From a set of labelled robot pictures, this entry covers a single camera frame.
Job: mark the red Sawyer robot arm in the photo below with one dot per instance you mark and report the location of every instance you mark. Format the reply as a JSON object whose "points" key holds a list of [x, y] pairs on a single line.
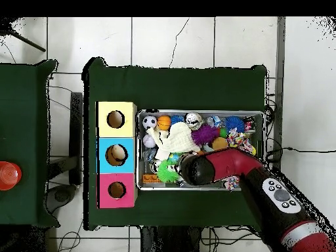
{"points": [[231, 165]]}

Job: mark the clear mesh bin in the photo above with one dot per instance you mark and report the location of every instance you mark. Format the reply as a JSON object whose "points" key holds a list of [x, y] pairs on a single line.
{"points": [[139, 157]]}

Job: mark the wooden box with three holes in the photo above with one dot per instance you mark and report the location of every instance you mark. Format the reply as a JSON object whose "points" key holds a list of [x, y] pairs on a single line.
{"points": [[102, 157]]}

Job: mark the cream knitted cloth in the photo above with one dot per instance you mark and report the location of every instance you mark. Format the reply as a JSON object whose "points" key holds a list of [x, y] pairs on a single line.
{"points": [[176, 139]]}

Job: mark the small orange basketball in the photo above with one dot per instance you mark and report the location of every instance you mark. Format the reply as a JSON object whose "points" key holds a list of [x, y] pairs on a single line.
{"points": [[164, 122]]}

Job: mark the small soccer ball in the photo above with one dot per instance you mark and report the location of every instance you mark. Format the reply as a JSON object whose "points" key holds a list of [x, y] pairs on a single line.
{"points": [[149, 122]]}

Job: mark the green fuzzy toy with eyes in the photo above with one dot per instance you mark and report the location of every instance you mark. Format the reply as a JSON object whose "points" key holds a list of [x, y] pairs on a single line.
{"points": [[167, 171]]}

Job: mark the purple spiky ball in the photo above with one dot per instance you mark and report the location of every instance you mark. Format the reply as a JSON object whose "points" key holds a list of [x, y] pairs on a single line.
{"points": [[205, 134]]}

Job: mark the orange toy block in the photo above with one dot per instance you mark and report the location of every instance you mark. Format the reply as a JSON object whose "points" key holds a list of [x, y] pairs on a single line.
{"points": [[150, 178]]}

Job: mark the orange foam ball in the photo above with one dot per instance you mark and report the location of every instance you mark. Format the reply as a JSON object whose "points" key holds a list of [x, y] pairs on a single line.
{"points": [[219, 143]]}

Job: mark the blue spiky ball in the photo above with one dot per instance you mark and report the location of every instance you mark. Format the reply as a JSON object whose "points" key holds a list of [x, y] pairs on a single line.
{"points": [[234, 124]]}

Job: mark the colourful patterned cloth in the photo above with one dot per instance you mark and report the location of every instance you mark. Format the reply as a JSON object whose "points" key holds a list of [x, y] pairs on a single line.
{"points": [[239, 139]]}

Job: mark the green cloth side table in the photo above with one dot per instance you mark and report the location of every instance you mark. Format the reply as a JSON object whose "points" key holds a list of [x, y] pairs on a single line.
{"points": [[26, 105]]}

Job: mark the red round container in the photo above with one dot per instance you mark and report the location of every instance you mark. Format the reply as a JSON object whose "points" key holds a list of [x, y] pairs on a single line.
{"points": [[9, 176]]}

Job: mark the black tripod leg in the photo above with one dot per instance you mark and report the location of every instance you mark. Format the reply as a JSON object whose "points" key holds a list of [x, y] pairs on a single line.
{"points": [[26, 41]]}

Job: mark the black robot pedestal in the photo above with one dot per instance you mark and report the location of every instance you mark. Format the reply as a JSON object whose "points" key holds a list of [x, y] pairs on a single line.
{"points": [[173, 241]]}

